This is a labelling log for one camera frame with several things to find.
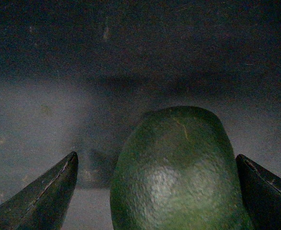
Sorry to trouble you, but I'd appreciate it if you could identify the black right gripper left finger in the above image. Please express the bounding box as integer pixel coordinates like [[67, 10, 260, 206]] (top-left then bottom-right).
[[0, 152, 79, 230]]

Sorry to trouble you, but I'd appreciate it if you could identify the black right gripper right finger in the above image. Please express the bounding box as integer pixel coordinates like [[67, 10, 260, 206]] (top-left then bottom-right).
[[236, 154, 281, 230]]

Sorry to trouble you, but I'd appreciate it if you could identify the dark green avocado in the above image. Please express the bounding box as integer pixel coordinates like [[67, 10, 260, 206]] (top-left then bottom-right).
[[110, 106, 254, 230]]

